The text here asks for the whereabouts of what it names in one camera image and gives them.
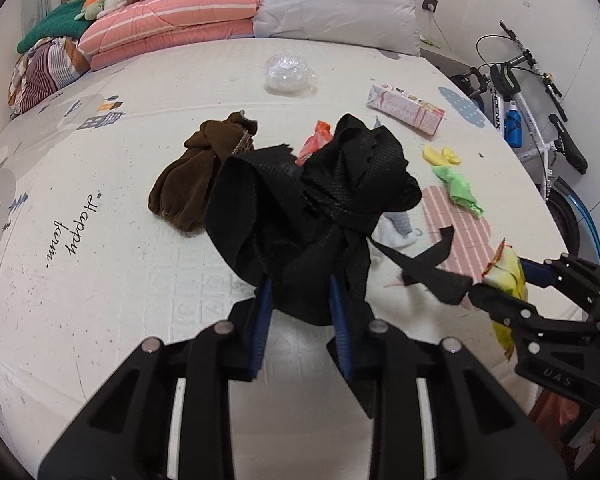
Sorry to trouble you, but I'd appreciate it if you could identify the white cable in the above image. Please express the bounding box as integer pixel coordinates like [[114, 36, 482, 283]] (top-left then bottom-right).
[[429, 7, 457, 57]]

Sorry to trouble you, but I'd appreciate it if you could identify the yellow cloth with red trim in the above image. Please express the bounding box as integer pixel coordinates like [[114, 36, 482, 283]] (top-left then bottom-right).
[[481, 239, 529, 362]]

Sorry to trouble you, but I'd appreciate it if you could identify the green cloth piece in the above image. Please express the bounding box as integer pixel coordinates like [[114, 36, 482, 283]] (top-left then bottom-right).
[[431, 163, 485, 220]]

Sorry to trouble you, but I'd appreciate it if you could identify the printed white mat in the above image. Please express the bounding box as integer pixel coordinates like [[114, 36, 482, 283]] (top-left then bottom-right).
[[0, 36, 577, 480]]

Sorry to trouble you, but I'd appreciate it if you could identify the striped patterned cloth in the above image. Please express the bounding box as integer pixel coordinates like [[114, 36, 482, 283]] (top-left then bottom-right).
[[7, 35, 91, 115]]

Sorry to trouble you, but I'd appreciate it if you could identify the red-orange cloth piece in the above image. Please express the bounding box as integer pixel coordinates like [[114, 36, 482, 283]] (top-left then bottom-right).
[[294, 120, 336, 166]]

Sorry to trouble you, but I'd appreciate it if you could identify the clear plastic wrap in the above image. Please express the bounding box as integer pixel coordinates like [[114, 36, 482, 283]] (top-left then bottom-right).
[[263, 53, 319, 95]]

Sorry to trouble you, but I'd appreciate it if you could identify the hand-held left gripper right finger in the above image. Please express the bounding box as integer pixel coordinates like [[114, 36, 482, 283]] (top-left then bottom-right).
[[326, 275, 569, 480]]

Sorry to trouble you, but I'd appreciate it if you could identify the white bicycle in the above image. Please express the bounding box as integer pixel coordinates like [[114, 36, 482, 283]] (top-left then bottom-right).
[[449, 19, 600, 272]]

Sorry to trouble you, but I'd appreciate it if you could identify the plush toy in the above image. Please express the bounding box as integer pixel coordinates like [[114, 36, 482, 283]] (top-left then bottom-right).
[[73, 0, 127, 22]]

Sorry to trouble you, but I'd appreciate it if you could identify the white and grey sock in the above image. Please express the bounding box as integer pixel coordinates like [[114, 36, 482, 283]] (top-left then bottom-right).
[[372, 209, 424, 262]]

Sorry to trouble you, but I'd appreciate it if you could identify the white pillow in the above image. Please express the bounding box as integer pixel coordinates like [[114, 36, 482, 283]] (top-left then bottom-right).
[[252, 0, 422, 56]]

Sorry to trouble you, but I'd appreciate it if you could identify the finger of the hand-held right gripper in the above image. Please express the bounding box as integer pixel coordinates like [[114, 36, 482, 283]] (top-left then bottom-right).
[[467, 282, 600, 361], [519, 254, 600, 328]]

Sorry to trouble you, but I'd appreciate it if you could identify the brown velvet cloth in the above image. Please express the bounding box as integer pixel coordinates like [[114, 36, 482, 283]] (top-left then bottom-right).
[[147, 112, 259, 234]]

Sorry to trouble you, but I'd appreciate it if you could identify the blue water bottle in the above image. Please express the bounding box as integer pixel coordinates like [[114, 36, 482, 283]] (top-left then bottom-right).
[[504, 102, 524, 149]]

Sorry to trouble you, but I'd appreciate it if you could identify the green blanket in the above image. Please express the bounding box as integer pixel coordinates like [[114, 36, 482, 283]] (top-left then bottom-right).
[[16, 0, 101, 54]]

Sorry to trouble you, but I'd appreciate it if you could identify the pink striped quilt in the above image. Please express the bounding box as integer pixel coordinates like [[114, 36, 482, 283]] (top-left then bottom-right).
[[77, 0, 264, 72]]

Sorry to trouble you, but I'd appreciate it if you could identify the black mesh garment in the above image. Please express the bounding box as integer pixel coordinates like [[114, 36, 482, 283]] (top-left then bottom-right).
[[205, 114, 474, 329]]

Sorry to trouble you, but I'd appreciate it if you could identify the small yellow cloth piece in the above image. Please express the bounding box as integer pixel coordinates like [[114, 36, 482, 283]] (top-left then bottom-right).
[[422, 145, 464, 166]]

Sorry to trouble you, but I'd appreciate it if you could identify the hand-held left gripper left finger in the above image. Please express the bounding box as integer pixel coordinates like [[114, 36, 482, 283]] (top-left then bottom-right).
[[37, 276, 276, 480]]

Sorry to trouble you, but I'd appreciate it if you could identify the small milk carton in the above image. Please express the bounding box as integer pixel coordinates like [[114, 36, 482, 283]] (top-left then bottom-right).
[[365, 83, 446, 136]]

